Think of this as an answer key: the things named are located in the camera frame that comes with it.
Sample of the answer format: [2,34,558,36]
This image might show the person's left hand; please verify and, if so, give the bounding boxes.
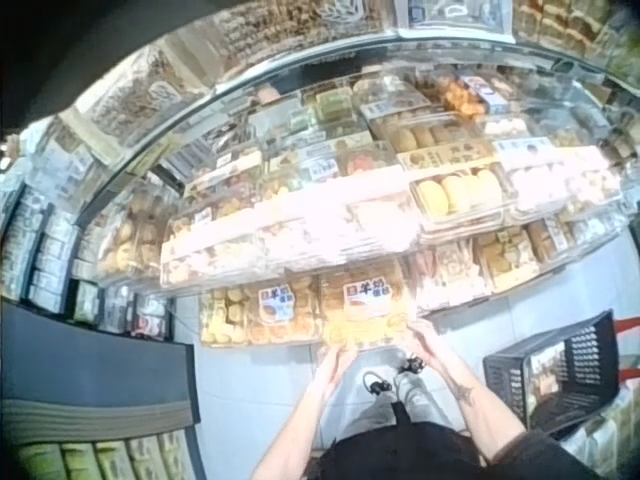
[321,344,360,385]

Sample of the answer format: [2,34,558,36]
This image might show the person's right hand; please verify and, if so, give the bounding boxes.
[406,317,455,375]

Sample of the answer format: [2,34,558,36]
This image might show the clear pastry box white label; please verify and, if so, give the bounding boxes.
[318,272,417,352]
[198,283,322,347]

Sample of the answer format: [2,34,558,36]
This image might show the person's legs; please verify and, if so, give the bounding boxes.
[344,351,451,442]

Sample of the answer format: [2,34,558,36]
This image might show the black plastic crate basket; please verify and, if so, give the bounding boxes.
[481,309,622,437]

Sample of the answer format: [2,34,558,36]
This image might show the clear box of yellow buns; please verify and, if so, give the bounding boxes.
[408,166,517,237]

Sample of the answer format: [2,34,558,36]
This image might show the tiered display shelf of pastries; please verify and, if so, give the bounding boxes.
[92,69,634,321]

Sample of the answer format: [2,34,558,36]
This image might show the heap of pale bread bags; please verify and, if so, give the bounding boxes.
[559,387,640,480]

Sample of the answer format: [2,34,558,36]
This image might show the dark grey cabinet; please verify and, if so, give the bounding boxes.
[0,302,207,480]

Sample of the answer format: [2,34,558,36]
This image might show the row of yellow-green packets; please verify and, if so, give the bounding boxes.
[13,428,197,480]

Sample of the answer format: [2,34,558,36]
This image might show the upper shelf of bread bags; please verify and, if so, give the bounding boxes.
[59,0,640,161]

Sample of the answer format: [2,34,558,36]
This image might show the side rack of packets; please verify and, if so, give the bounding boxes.
[0,119,174,344]

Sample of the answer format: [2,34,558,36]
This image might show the red metal frame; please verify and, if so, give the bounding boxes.
[613,317,640,384]

